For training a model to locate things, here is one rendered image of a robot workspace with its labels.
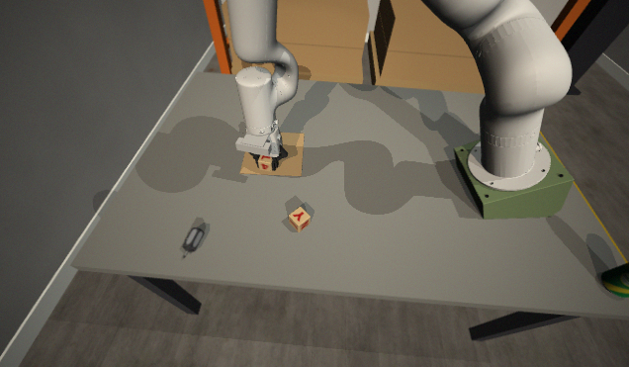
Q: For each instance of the green drink can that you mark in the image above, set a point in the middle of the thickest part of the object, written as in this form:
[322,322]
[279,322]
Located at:
[616,280]

